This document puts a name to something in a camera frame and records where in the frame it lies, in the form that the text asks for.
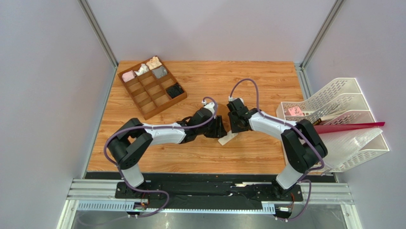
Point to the black rolled underwear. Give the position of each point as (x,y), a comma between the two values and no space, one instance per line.
(174,90)

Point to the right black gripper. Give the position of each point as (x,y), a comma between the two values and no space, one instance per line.
(236,121)

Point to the brown underwear white waistband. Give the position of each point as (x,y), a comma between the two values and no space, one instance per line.
(223,111)

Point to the beige rolled underwear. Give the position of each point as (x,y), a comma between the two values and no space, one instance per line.
(154,63)

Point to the red plastic folder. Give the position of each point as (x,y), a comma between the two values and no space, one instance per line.
(324,129)

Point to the dark book in rack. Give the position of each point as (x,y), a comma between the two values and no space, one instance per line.
(322,119)

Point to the brown wooden divider tray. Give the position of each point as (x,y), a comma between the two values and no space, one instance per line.
(149,93)

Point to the white rolled underwear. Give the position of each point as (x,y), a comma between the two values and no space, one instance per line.
(142,70)

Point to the pink box in rack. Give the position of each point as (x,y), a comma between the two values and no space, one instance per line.
(294,111)

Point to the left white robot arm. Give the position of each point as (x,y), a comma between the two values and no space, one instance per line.
(130,142)

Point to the clear plastic sheet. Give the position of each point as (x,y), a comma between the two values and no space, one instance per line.
(341,146)

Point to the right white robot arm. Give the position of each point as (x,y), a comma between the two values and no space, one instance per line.
(302,144)

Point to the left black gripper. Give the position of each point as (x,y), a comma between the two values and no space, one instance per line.
(218,131)

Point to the grey rolled underwear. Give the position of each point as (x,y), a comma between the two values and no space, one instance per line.
(160,72)

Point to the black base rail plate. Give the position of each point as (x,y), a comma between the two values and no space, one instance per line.
(208,191)

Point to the pink rolled underwear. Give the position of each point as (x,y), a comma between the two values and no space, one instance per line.
(127,76)

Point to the white mesh file rack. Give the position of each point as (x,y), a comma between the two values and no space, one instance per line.
(340,94)

